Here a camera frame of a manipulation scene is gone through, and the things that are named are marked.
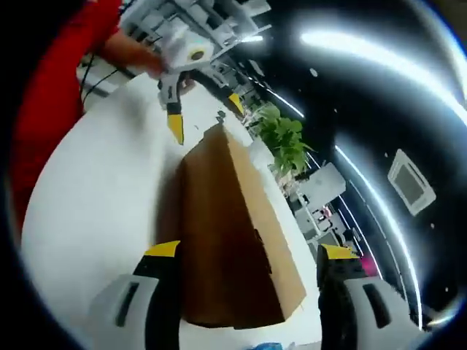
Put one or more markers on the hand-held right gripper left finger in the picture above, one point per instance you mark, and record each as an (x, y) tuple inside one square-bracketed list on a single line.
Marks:
[(153, 302)]

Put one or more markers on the ceiling light strip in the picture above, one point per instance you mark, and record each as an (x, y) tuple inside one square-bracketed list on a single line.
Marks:
[(383, 54), (386, 218)]

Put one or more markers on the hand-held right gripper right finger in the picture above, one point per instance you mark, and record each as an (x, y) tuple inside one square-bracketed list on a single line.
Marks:
[(339, 310)]

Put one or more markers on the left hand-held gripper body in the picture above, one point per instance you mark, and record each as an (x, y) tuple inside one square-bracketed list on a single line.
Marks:
[(186, 47)]

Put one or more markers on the pink screen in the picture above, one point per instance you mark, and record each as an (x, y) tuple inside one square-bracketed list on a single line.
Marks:
[(370, 267)]

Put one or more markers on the white pillar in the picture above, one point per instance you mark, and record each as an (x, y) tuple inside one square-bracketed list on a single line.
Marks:
[(324, 182)]

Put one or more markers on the white ceiling air vent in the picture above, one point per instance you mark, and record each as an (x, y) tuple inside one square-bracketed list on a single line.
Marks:
[(412, 182)]

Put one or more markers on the white shelf rack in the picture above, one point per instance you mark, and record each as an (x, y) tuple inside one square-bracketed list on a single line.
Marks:
[(219, 22)]

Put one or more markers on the small black device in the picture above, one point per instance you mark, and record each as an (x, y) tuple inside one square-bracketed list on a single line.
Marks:
[(220, 117)]

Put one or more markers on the green plant in white pot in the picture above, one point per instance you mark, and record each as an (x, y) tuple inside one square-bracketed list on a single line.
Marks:
[(288, 142)]

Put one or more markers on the person's left hand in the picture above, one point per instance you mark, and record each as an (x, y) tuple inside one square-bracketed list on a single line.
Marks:
[(153, 63)]

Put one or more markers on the person in red shirt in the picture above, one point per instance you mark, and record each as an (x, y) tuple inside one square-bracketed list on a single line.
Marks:
[(47, 109)]

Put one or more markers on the blue soft tissue pack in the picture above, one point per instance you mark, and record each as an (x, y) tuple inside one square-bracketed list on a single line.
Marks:
[(268, 346)]

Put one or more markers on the brown cardboard shoe box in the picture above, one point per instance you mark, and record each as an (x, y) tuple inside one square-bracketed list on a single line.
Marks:
[(226, 237)]

